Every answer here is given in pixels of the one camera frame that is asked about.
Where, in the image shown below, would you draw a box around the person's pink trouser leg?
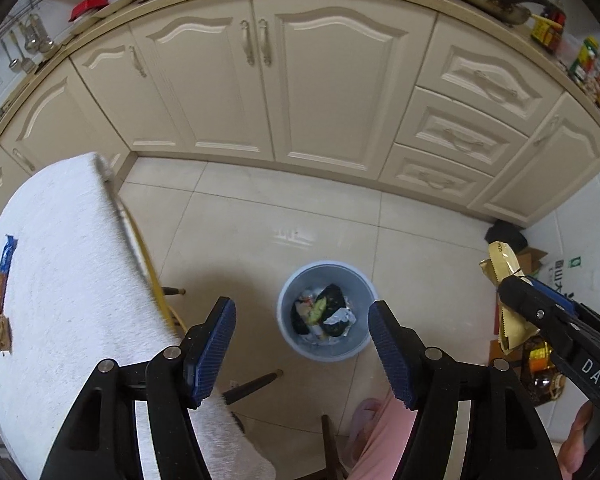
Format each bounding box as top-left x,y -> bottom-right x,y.
350,389 -> 419,480

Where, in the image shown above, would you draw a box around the steel ladle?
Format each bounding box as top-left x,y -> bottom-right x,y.
0,31 -> 22,69

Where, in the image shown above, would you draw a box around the person's right hand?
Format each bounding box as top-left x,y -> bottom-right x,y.
558,402 -> 594,479

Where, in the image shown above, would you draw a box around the cooking oil bottle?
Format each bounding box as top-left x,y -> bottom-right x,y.
526,339 -> 569,404

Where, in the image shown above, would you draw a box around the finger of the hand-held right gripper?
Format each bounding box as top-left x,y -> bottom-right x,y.
526,275 -> 600,349
499,275 -> 579,357

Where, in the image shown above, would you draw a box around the cream base cabinets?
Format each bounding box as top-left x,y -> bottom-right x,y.
0,0 -> 600,227

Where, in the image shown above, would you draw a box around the dark sauce bottle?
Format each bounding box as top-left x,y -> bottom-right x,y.
529,2 -> 567,54

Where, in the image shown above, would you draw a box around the cream cabinet drawer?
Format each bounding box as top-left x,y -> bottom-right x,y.
432,41 -> 564,122
379,143 -> 494,202
399,86 -> 529,169

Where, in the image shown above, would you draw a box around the steel spatula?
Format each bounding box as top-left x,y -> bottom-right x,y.
10,29 -> 36,74

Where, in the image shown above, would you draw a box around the cardboard box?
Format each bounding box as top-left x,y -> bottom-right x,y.
489,247 -> 552,362

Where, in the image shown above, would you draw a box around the blue orange snack wrapper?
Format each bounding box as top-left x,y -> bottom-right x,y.
0,234 -> 20,312

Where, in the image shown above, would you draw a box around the gold foil snack wrapper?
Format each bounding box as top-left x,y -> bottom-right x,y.
478,240 -> 542,352

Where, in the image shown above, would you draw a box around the pink slipper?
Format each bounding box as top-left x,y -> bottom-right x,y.
347,398 -> 384,464

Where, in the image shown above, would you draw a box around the white rice sack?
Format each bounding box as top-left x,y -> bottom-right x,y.
522,249 -> 597,312

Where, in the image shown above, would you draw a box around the round table with white towel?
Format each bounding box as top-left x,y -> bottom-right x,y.
0,152 -> 277,480

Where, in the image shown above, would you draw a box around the blue plastic wastebasket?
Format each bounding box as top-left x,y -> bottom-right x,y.
277,259 -> 376,361

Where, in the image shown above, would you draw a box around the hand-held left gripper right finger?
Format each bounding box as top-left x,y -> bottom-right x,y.
367,300 -> 562,480

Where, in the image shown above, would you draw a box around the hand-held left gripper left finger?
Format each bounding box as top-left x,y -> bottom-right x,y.
40,296 -> 237,480

